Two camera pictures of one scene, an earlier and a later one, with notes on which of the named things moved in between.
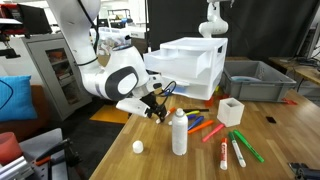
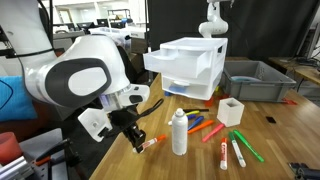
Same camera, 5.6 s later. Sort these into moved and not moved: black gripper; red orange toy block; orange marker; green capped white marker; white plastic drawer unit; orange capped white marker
Moved: orange capped white marker; black gripper
Not moved: orange marker; green capped white marker; red orange toy block; white plastic drawer unit
